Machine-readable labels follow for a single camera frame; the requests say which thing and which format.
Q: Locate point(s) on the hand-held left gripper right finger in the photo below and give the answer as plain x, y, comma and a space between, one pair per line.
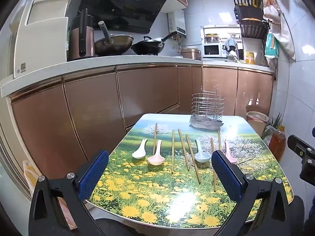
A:
226, 177

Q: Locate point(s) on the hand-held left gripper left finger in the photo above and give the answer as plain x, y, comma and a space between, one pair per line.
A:
94, 174

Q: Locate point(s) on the bamboo chopstick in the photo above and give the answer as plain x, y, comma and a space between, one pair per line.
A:
155, 137
193, 158
219, 140
172, 152
183, 150
214, 184

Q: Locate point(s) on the pink ceramic spoon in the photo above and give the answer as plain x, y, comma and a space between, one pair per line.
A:
155, 159
231, 159

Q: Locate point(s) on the light blue ceramic spoon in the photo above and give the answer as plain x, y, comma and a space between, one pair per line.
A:
202, 156

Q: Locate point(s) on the white ceramic spoon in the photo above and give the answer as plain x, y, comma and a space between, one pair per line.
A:
139, 153

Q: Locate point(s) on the cooking oil bottle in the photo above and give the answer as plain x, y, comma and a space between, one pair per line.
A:
276, 145

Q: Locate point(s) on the clear plastic bag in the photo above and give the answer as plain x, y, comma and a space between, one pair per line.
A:
268, 131

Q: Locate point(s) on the grey crumpled paper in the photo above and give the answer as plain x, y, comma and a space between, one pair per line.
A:
204, 124

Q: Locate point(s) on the beige trash bin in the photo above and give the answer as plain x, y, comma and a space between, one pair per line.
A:
257, 123

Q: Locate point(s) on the copper base cabinets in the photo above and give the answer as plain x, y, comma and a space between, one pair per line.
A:
93, 108

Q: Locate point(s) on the white kitchen countertop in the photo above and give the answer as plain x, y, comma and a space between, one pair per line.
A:
98, 65

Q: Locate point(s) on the yellow box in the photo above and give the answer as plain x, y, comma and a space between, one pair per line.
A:
249, 57

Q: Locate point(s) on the teal bag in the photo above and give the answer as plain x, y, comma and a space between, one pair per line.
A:
272, 45

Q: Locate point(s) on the white sack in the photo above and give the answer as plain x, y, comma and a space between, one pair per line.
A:
283, 36

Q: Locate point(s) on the white electric kettle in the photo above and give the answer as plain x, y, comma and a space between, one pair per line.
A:
224, 52

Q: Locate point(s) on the white microwave oven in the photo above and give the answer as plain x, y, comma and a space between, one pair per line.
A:
211, 50

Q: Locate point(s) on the copper rice cooker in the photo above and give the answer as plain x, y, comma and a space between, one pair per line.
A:
190, 54

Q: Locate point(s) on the blue towel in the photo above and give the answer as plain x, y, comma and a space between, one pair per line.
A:
230, 44

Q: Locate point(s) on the bronze wok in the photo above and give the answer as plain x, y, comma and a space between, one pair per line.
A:
115, 43

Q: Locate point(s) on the copper thermos jug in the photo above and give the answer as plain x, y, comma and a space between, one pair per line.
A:
81, 41

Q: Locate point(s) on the black wok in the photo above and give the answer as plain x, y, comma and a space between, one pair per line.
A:
147, 46

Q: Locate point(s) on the white cutting board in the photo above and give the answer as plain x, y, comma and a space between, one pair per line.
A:
41, 46

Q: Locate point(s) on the glass pot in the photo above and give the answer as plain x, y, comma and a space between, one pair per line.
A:
211, 38

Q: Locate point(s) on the black dish rack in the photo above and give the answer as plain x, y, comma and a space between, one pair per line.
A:
251, 17

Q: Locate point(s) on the white water heater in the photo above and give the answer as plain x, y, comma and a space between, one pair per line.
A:
177, 21

